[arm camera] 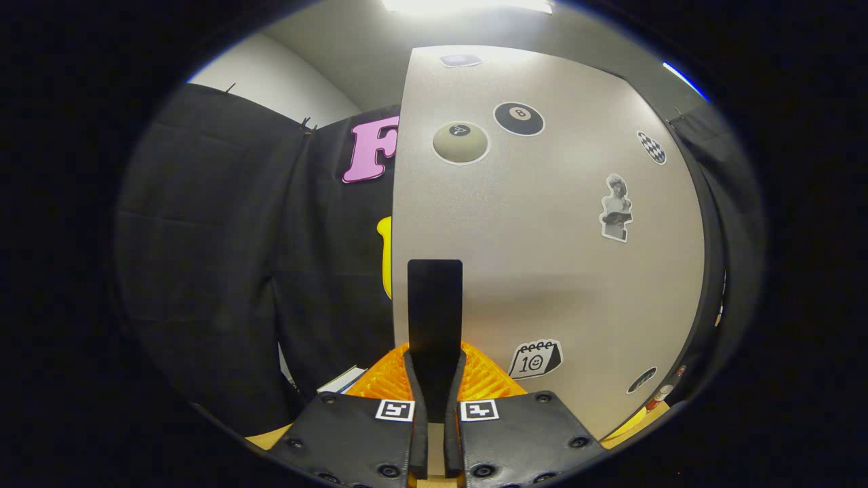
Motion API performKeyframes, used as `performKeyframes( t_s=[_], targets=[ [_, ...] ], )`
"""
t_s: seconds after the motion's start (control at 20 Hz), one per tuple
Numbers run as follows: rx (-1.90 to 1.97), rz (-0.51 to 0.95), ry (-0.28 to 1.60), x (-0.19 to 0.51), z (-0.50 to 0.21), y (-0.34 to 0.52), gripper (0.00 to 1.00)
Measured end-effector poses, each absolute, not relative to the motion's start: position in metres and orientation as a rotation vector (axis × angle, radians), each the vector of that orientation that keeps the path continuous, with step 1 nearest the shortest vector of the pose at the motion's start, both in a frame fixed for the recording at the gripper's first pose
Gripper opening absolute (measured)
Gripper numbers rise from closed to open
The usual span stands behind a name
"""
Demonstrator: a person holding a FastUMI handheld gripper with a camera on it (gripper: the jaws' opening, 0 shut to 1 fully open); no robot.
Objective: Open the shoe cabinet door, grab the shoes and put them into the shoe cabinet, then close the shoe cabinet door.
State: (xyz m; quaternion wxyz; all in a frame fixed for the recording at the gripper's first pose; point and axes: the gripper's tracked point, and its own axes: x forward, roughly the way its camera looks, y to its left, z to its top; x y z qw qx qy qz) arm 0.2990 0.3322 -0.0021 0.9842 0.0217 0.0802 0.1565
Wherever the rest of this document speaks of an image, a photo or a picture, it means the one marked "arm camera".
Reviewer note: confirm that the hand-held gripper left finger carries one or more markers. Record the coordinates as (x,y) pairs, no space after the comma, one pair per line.
(419,440)

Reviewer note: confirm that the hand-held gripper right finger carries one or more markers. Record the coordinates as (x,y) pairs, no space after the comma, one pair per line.
(453,440)

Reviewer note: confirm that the beige shoe cabinet door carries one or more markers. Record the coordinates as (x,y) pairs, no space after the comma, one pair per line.
(556,271)

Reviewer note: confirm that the red white marker pen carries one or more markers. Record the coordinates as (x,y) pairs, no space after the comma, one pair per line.
(661,394)

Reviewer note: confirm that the black backdrop cloth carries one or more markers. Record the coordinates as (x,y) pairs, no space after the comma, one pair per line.
(224,271)

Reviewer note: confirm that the large ceiling light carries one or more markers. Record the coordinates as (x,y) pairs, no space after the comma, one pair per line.
(468,5)

